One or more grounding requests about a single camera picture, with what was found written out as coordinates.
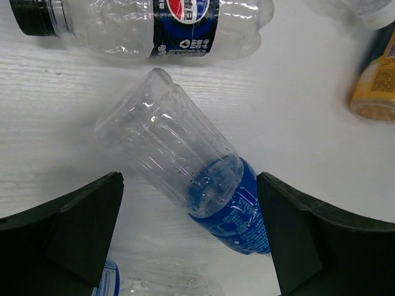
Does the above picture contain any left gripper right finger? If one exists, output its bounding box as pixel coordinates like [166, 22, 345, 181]
[257, 173, 394, 295]

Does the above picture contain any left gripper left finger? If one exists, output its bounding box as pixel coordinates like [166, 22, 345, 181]
[1, 172, 124, 295]

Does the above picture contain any blue label bottle near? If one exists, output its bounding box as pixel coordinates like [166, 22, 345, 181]
[92, 258, 225, 296]

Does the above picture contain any blue label bottle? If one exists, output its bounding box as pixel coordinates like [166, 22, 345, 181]
[94, 68, 270, 255]
[92, 258, 225, 296]

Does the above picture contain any blue label bottle middle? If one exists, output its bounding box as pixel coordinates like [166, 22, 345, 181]
[94, 68, 270, 255]

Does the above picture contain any orange juice bottle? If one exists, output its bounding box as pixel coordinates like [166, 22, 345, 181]
[349, 23, 394, 123]

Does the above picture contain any pepsi bottle black cap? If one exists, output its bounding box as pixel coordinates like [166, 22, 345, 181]
[10, 1, 275, 60]

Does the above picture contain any clear unlabelled bottle far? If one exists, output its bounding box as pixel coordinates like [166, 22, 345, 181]
[309, 0, 394, 30]

